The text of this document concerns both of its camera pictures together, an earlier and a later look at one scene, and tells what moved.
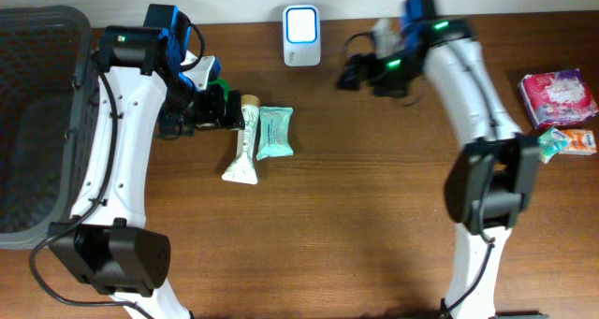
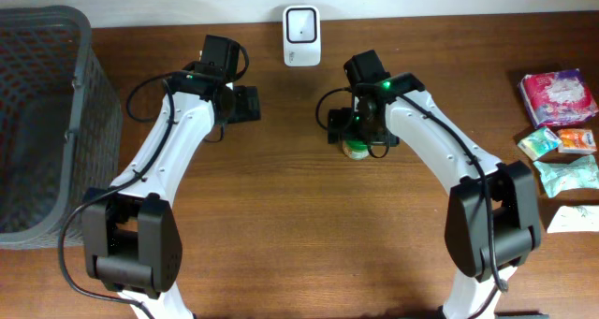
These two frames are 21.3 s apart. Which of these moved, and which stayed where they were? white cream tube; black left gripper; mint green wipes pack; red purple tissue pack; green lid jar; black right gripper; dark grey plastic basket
Moved: black right gripper; white cream tube; mint green wipes pack; black left gripper; green lid jar
Stayed: dark grey plastic basket; red purple tissue pack
